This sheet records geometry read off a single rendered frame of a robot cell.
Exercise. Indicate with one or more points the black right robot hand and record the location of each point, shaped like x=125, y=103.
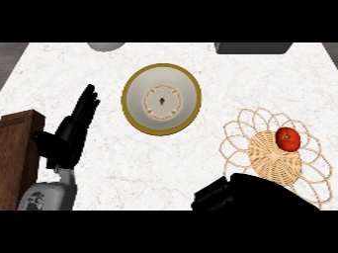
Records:
x=255, y=195

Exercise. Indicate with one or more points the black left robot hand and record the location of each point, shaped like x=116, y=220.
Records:
x=71, y=135

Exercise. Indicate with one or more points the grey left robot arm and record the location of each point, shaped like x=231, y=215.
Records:
x=51, y=194

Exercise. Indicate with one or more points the woven wicker placemat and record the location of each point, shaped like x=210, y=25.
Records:
x=275, y=158

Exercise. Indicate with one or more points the white bowl with gold rim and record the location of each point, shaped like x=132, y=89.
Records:
x=162, y=99

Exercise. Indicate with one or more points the brown wooden cabinet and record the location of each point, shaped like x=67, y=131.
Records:
x=9, y=161

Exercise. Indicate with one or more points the grey round object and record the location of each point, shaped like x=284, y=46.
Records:
x=105, y=46

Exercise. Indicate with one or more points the dark grey appliance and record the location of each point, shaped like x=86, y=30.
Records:
x=253, y=48

